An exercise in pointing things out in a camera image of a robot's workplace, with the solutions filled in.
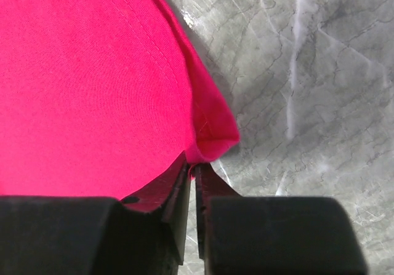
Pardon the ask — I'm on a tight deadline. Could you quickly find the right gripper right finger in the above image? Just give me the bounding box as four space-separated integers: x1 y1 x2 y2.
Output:
194 163 238 260

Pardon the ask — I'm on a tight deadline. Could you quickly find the magenta t shirt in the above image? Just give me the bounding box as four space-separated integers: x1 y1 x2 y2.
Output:
1 0 239 199

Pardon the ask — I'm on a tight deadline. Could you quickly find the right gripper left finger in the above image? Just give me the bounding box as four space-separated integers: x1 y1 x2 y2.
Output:
122 161 191 265

